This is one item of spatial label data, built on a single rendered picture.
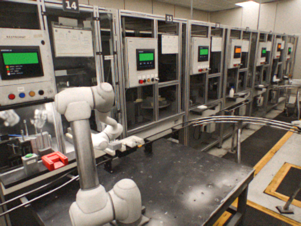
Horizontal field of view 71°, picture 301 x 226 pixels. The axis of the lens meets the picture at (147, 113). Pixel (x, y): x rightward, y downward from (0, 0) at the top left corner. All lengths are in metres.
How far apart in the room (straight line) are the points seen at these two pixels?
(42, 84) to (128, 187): 0.92
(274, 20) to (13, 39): 8.78
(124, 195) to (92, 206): 0.18
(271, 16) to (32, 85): 8.79
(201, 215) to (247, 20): 8.86
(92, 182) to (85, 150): 0.17
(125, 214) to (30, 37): 1.24
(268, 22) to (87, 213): 9.04
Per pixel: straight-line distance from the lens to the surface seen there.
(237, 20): 9.95
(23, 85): 1.62
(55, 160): 1.70
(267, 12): 9.59
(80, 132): 1.18
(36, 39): 1.65
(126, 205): 1.27
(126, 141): 1.98
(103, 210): 1.24
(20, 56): 1.59
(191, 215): 1.49
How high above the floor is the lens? 1.66
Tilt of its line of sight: 16 degrees down
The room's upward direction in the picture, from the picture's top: 2 degrees counter-clockwise
